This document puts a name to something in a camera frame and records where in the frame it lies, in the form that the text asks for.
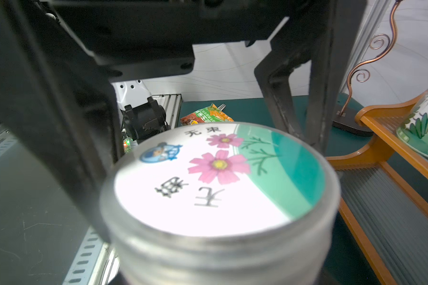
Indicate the green snack bag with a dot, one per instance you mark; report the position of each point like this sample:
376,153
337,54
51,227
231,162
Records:
208,114

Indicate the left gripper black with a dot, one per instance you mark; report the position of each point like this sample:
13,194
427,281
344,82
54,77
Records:
56,93

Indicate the jar with purple flower lid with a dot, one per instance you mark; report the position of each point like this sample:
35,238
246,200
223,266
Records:
228,203

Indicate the white slotted cable duct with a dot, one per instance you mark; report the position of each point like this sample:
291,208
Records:
95,262

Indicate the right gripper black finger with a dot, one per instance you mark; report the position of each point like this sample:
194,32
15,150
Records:
273,74

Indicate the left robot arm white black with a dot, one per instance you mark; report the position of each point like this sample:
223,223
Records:
139,110

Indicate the jar with green tree lid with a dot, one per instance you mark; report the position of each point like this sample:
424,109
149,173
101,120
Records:
414,129

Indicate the wooden two-tier shelf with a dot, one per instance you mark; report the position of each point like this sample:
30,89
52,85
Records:
385,215

